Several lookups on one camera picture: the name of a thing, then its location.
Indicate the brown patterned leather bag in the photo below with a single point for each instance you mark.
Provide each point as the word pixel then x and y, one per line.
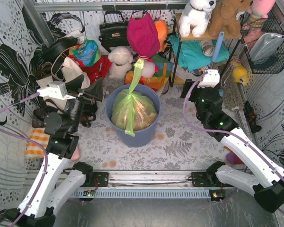
pixel 48 106

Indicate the teal folded cloth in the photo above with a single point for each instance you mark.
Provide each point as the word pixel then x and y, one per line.
pixel 191 55

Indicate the green plastic trash bag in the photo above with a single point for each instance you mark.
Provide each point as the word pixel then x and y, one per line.
pixel 131 110

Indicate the brown teddy bear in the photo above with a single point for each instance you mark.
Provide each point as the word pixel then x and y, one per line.
pixel 225 14

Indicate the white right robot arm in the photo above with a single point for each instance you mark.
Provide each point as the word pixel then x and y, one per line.
pixel 265 184

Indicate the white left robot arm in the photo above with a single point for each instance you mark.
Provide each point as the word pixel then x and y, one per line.
pixel 44 199

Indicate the pink cylindrical pillow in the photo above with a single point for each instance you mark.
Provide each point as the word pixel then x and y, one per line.
pixel 76 154

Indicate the yellow plush duck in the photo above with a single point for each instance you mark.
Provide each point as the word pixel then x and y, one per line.
pixel 239 72

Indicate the magenta cloth bag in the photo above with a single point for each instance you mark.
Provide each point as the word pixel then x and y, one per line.
pixel 142 36

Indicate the purple red plush toy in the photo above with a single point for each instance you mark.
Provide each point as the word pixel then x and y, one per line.
pixel 232 158

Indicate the white shoe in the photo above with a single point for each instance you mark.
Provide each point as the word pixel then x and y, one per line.
pixel 185 74

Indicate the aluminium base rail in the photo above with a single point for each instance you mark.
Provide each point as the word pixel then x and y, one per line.
pixel 150 184

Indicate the pink plush toy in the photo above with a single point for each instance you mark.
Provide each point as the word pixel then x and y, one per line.
pixel 258 12

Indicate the silver foil pouch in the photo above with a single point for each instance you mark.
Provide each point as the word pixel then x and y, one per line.
pixel 265 46

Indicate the black leather handbag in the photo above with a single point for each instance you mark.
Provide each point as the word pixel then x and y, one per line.
pixel 113 34

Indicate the white pink plush doll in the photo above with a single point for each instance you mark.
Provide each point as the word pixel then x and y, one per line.
pixel 149 66

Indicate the cream canvas tote bag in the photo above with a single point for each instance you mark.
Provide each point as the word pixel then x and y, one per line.
pixel 70 71

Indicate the wooden metal shelf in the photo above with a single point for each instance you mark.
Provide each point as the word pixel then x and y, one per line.
pixel 205 36

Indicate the white fluffy plush dog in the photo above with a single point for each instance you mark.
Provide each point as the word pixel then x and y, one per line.
pixel 121 62

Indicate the blue plastic trash bin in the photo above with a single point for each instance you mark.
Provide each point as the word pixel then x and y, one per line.
pixel 144 136

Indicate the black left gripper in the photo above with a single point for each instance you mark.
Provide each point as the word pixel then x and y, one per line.
pixel 83 97

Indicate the black wire basket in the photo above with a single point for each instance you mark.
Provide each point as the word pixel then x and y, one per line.
pixel 270 65

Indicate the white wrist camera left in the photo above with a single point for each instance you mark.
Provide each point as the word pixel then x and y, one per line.
pixel 56 89

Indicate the black orange butterfly toy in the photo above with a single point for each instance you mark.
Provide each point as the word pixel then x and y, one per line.
pixel 251 117

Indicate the red folded cloth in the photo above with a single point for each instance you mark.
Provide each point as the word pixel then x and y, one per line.
pixel 96 69

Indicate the white grey plush dog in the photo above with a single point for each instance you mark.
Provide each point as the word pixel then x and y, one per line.
pixel 195 17

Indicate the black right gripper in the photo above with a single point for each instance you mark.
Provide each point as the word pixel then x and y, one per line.
pixel 194 93

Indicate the grey checked plush ball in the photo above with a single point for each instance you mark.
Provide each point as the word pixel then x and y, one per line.
pixel 207 47

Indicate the orange plush toy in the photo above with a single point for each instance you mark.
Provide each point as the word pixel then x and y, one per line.
pixel 162 30

